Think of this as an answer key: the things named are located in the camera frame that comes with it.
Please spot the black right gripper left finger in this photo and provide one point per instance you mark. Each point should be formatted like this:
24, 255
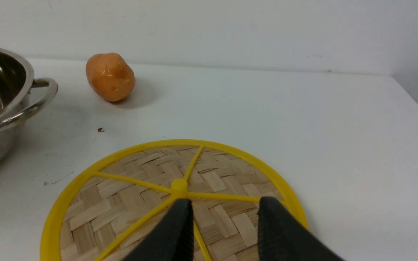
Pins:
172, 239

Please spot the stainless steel two-handled pot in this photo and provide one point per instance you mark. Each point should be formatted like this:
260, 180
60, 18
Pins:
21, 97

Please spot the brown potato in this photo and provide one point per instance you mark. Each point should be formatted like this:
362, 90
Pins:
110, 76

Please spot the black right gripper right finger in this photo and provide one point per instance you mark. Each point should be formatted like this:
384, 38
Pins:
282, 238

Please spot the woven bamboo lid yellow frame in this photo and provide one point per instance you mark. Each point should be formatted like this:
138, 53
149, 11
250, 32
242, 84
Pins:
109, 208

